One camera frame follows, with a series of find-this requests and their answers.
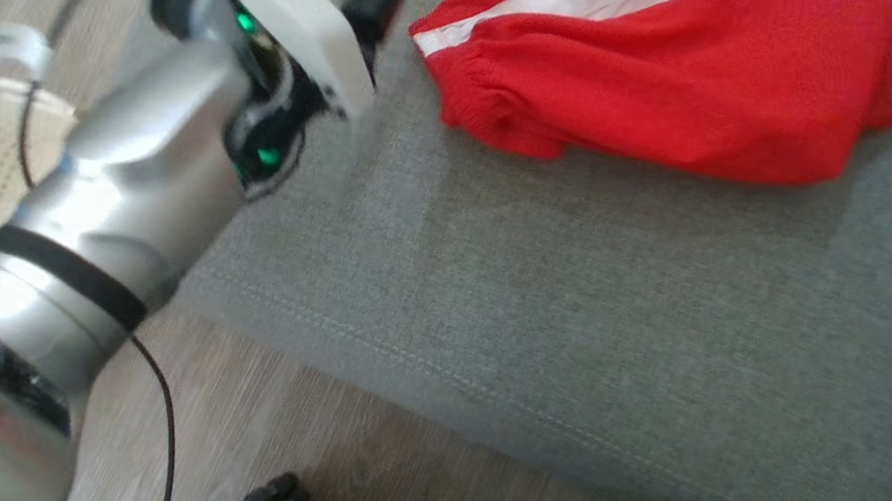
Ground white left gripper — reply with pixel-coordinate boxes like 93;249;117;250
159;0;424;128

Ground red shorts with white stripe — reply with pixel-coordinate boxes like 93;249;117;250
395;0;892;203

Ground grey sofa seat cushion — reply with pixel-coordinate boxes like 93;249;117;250
67;0;892;501

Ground white cable label tag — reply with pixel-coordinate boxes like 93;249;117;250
0;21;57;85

